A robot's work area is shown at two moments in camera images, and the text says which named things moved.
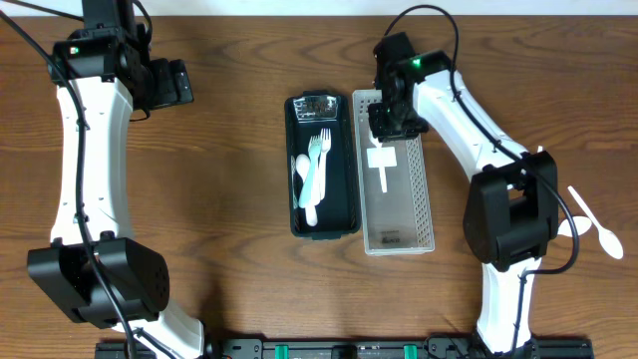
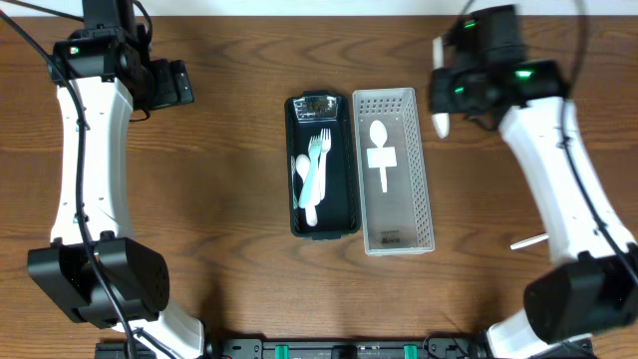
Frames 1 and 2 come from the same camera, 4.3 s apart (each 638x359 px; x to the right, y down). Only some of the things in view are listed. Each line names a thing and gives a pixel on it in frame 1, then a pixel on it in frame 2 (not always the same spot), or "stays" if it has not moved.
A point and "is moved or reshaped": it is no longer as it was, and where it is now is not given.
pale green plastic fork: x=314 y=148 stays
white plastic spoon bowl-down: x=378 y=144 stays
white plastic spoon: x=609 y=239 is moved or reshaped
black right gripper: x=394 y=126 → x=440 y=87
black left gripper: x=175 y=81 stays
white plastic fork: x=325 y=141 stays
